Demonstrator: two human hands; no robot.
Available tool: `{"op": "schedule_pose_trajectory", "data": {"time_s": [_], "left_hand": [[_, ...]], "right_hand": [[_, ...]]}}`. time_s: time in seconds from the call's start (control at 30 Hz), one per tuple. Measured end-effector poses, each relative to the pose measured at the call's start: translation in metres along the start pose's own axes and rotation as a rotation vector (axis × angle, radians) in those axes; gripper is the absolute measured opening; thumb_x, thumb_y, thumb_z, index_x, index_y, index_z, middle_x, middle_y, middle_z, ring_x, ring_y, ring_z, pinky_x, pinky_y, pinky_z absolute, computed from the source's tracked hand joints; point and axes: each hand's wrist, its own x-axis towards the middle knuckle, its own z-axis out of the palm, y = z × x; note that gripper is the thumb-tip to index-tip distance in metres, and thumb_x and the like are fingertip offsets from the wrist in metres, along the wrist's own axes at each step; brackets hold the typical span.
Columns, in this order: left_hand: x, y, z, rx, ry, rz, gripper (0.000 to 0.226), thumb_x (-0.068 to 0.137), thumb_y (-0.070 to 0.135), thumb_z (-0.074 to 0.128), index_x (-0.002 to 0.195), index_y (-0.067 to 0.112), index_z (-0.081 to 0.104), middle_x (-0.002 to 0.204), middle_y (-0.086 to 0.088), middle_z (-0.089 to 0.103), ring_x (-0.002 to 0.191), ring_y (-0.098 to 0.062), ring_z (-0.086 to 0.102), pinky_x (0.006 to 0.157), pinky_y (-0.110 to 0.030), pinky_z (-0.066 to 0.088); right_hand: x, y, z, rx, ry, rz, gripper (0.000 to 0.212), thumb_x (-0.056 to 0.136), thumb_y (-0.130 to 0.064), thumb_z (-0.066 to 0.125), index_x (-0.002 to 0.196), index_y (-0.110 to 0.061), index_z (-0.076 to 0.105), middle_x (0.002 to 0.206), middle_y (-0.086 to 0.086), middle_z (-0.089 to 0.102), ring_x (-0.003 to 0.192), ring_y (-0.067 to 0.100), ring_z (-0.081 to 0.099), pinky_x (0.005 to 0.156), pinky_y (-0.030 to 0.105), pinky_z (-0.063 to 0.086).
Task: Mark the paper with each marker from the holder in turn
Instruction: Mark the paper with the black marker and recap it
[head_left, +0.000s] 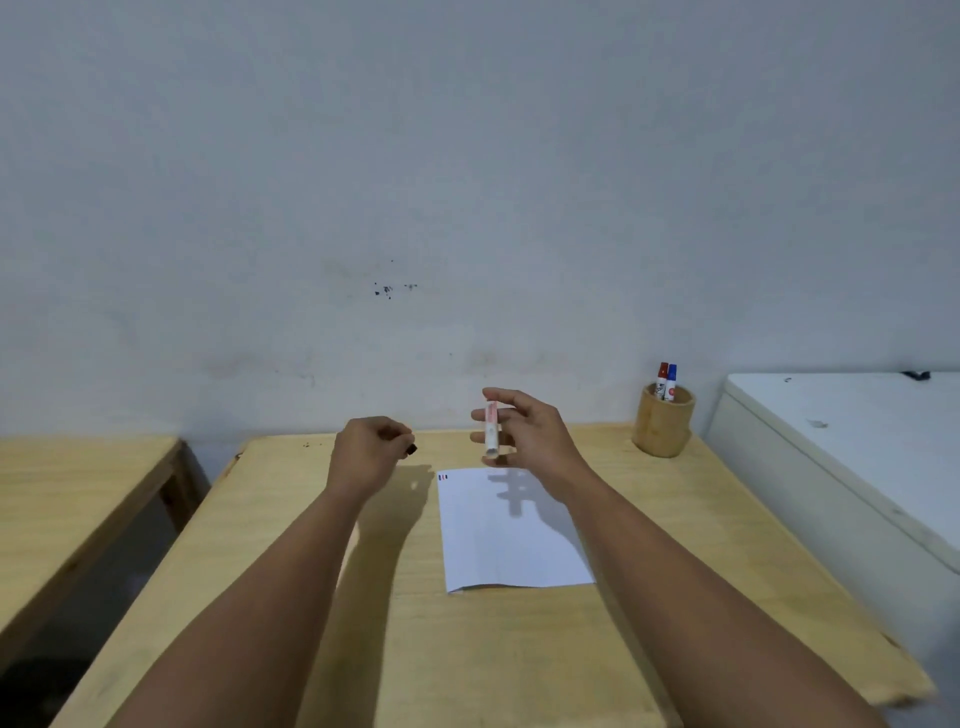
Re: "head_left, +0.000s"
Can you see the person's left hand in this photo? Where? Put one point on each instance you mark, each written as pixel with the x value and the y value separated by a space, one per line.
pixel 364 454

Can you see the person's right hand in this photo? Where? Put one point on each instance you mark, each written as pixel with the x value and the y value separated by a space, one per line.
pixel 544 442

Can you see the black marker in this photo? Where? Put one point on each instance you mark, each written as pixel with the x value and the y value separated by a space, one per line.
pixel 491 429

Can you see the white paper sheet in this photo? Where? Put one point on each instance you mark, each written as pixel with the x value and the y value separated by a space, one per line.
pixel 510 547

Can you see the wooden pen holder cup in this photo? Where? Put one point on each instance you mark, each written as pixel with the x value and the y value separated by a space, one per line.
pixel 661 427

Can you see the red marker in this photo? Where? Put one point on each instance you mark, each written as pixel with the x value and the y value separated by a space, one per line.
pixel 661 379

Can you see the blue marker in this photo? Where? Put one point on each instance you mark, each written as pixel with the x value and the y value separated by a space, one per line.
pixel 670 382

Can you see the person's left forearm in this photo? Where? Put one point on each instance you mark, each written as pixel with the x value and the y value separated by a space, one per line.
pixel 240 630

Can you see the person's right forearm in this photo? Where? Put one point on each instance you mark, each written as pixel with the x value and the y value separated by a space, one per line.
pixel 705 622

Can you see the light wooden side table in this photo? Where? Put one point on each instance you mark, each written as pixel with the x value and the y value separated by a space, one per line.
pixel 67 502

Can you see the white chest appliance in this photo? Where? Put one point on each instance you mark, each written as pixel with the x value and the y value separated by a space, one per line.
pixel 855 472

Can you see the black clip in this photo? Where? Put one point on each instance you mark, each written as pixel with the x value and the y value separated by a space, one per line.
pixel 916 375

